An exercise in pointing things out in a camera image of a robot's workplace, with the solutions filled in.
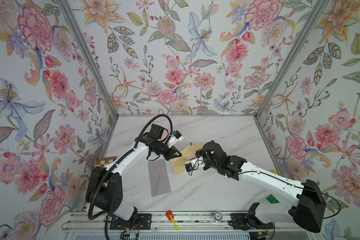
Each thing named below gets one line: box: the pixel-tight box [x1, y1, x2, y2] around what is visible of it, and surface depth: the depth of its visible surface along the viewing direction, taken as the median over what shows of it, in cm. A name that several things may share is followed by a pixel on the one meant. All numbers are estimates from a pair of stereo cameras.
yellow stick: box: [169, 215, 179, 231], surface depth 75 cm
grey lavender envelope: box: [147, 158, 172, 197], surface depth 90 cm
